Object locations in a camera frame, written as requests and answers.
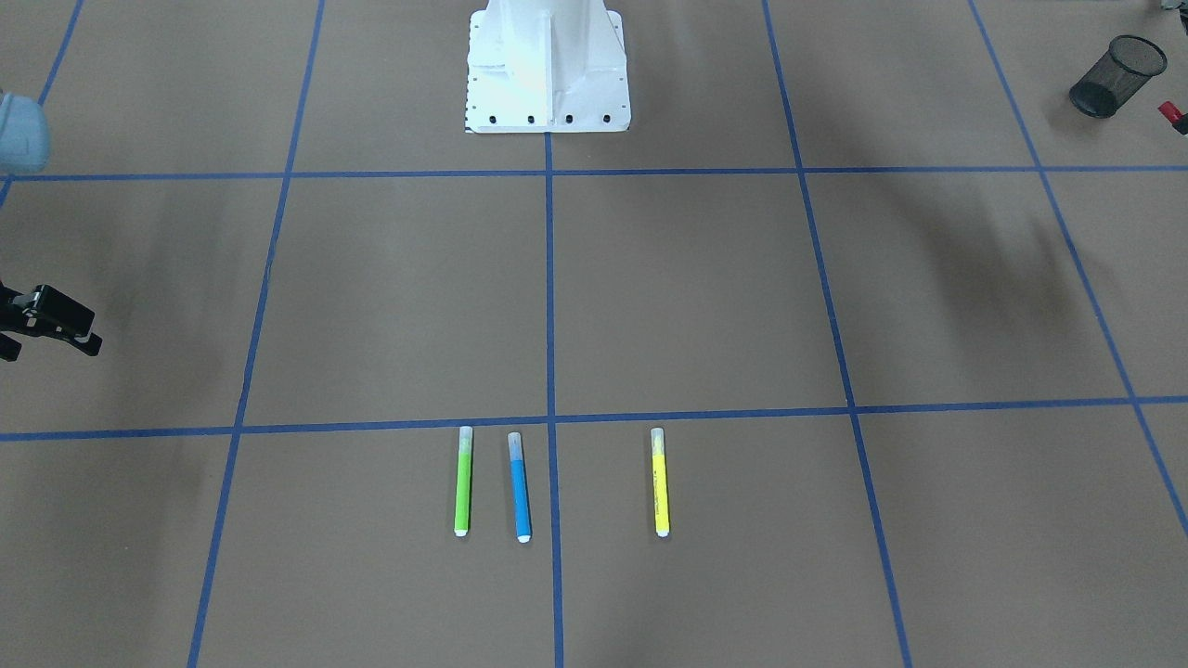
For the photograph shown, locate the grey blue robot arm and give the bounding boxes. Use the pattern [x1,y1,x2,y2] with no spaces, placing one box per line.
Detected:
[1,92,103,363]

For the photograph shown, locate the red and white marker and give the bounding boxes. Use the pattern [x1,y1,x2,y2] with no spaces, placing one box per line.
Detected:
[1157,101,1188,136]

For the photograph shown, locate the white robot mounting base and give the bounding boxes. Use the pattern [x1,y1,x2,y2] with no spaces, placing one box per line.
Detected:
[465,1,632,136]

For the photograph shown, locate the green marker pen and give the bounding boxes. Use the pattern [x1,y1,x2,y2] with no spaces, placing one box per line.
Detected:
[453,426,472,538]

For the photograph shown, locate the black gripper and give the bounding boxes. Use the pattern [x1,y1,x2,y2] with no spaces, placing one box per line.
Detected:
[1,284,103,361]

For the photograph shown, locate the yellow marker pen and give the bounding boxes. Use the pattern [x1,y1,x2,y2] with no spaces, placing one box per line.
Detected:
[650,427,671,538]

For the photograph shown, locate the black mesh pen cup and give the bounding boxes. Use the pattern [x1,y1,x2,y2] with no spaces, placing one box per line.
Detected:
[1066,34,1169,119]

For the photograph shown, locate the blue marker pen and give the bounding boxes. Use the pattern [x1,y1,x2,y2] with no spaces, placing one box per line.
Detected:
[508,431,532,546]

